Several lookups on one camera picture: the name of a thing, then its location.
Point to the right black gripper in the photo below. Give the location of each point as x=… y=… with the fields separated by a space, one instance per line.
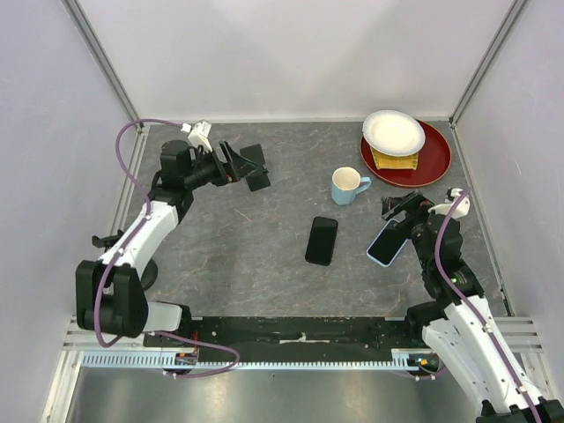
x=414 y=203

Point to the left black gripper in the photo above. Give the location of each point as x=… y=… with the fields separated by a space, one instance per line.
x=230 y=171

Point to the black folding phone stand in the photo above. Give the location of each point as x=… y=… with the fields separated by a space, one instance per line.
x=257 y=179

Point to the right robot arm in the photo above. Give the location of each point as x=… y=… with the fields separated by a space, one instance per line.
x=457 y=323

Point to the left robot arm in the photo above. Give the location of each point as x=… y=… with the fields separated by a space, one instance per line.
x=110 y=292

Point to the black phone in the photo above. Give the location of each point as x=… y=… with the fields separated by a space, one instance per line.
x=321 y=241

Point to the yellow sponge cloth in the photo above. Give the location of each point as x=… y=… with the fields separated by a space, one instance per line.
x=385 y=161

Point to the red round tray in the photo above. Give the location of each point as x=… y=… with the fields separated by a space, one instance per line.
x=434 y=162

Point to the light blue mug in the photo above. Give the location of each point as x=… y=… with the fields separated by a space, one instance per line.
x=347 y=183

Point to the white paper plate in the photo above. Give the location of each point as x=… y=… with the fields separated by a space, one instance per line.
x=393 y=133

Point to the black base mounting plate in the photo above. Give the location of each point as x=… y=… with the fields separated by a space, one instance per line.
x=299 y=337

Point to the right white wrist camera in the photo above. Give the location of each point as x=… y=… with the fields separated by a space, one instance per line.
x=456 y=205

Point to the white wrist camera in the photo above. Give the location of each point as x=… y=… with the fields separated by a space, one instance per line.
x=198 y=134
x=456 y=205

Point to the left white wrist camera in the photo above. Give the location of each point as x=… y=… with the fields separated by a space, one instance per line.
x=198 y=134

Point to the grey cable duct rail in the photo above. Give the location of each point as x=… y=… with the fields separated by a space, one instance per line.
x=393 y=360

